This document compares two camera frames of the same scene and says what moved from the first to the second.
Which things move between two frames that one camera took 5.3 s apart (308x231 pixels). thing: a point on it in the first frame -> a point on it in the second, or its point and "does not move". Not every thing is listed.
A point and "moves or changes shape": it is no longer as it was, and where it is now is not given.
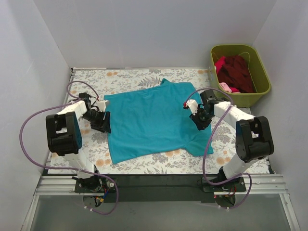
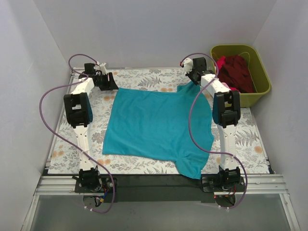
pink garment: [218, 64] does not move
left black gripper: [102, 121] -> [106, 81]
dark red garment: [235, 72] does not move
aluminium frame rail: [253, 184] does not move
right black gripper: [200, 121] -> [194, 77]
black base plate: [158, 188] does not move
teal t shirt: [154, 120] moves or changes shape
